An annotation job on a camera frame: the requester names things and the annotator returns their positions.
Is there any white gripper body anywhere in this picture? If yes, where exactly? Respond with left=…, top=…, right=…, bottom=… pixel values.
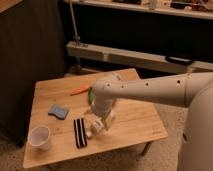
left=90, top=98, right=116, bottom=119

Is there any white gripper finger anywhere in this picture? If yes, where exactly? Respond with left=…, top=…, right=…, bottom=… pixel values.
left=105, top=113, right=115, bottom=129
left=84, top=109, right=96, bottom=118

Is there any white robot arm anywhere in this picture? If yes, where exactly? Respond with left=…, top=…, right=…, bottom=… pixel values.
left=91, top=72, right=213, bottom=171

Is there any metal pole stand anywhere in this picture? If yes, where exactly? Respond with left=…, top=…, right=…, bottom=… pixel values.
left=68, top=0, right=82, bottom=73

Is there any green plate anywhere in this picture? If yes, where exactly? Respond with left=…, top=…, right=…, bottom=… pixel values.
left=88, top=88, right=94, bottom=104

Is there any orange carrot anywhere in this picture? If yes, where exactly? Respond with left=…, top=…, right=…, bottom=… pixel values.
left=70, top=85, right=90, bottom=96

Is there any blue sponge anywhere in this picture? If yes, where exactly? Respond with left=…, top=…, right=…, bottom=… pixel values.
left=48, top=105, right=69, bottom=120

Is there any wooden folding table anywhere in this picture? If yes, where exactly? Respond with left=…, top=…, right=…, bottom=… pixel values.
left=23, top=72, right=168, bottom=168

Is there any white paper cup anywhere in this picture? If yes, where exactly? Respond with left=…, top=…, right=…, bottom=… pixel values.
left=28, top=125, right=51, bottom=150

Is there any long white shelf beam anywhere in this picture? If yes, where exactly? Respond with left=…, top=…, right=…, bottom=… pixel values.
left=66, top=41, right=213, bottom=74

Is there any upper white shelf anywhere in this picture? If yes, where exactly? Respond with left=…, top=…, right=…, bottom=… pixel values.
left=63, top=0, right=213, bottom=20

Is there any black handle on beam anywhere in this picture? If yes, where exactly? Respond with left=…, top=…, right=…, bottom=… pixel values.
left=165, top=56, right=194, bottom=66

